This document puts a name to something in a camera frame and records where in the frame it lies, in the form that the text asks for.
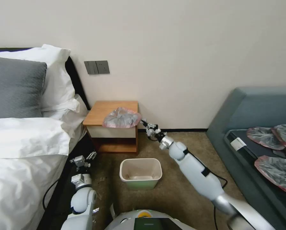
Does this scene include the grey-blue upholstered bench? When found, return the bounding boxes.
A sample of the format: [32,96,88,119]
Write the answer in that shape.
[206,87,286,230]

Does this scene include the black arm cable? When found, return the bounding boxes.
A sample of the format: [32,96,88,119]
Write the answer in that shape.
[184,147,229,230]
[42,178,60,212]

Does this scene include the wooden nightstand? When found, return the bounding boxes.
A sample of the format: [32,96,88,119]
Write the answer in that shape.
[82,100,139,154]

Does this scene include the grey wall switch panel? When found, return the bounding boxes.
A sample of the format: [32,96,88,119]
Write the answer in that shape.
[84,60,110,75]

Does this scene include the black bench pad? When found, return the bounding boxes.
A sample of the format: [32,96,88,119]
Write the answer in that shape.
[225,129,286,230]

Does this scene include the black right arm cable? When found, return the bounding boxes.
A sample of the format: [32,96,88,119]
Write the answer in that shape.
[184,147,229,230]

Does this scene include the white pillow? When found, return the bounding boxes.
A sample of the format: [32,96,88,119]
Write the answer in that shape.
[0,44,80,112]
[41,94,89,121]

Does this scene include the black baseboard strip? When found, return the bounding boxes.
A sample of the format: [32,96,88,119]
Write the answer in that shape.
[138,129,209,133]

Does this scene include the black bed base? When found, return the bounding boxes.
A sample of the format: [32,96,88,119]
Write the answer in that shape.
[43,130,98,217]

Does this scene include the white label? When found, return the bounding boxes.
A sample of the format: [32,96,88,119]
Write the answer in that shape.
[230,138,246,151]

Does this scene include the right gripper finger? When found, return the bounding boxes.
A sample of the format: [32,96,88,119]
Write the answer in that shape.
[141,120,152,132]
[140,119,161,130]

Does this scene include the cream and green trash can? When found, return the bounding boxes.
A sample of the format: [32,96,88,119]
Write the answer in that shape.
[119,158,163,191]

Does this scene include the grey textured pillow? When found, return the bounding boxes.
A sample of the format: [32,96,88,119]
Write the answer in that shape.
[0,56,48,119]

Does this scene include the white duvet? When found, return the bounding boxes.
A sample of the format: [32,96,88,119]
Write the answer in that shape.
[0,117,87,230]

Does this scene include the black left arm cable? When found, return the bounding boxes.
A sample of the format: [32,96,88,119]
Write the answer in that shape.
[42,178,60,212]

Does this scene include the white robot front shell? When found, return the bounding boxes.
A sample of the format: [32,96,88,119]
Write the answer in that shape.
[104,209,182,230]

